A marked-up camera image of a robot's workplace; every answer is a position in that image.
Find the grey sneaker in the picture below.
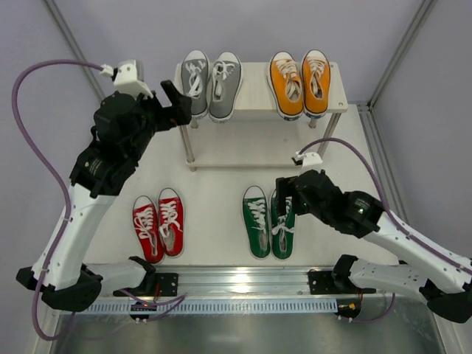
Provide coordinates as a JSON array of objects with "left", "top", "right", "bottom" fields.
[
  {"left": 180, "top": 50, "right": 209, "bottom": 119},
  {"left": 209, "top": 52, "right": 243, "bottom": 122}
]

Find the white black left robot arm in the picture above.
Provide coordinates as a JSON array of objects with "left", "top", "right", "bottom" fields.
[{"left": 16, "top": 80, "right": 191, "bottom": 312}]

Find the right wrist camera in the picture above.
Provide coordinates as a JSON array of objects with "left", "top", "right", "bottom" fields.
[{"left": 291, "top": 151, "right": 322, "bottom": 167}]

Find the red sneaker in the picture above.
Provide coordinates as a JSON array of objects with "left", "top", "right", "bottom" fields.
[
  {"left": 157, "top": 187, "right": 184, "bottom": 257},
  {"left": 132, "top": 195, "right": 164, "bottom": 264}
]

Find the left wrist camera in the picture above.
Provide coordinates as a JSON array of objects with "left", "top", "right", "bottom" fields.
[{"left": 100, "top": 59, "right": 153, "bottom": 98}]

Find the white slotted cable duct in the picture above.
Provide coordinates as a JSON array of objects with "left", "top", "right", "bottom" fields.
[{"left": 82, "top": 296, "right": 338, "bottom": 316}]

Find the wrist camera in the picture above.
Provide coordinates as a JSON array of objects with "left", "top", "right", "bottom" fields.
[
  {"left": 291, "top": 151, "right": 322, "bottom": 167},
  {"left": 100, "top": 59, "right": 153, "bottom": 98}
]

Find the white wooden shoe shelf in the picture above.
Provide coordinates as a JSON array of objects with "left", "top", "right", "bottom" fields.
[{"left": 181, "top": 62, "right": 348, "bottom": 171}]

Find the aluminium mounting rail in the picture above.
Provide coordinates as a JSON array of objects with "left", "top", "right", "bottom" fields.
[{"left": 43, "top": 264, "right": 448, "bottom": 300}]

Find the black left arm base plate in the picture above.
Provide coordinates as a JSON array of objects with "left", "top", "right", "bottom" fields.
[{"left": 125, "top": 273, "right": 178, "bottom": 297}]

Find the orange sneaker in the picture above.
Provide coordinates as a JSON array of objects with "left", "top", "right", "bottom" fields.
[
  {"left": 301, "top": 49, "right": 331, "bottom": 119},
  {"left": 267, "top": 52, "right": 303, "bottom": 121}
]

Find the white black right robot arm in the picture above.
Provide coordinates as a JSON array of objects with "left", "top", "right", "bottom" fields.
[{"left": 276, "top": 170, "right": 471, "bottom": 324}]

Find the green sneaker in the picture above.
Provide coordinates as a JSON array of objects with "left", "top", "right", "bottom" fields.
[
  {"left": 270, "top": 190, "right": 296, "bottom": 260},
  {"left": 241, "top": 185, "right": 270, "bottom": 259}
]

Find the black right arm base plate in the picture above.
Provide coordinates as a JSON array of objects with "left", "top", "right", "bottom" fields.
[{"left": 308, "top": 269, "right": 377, "bottom": 295}]

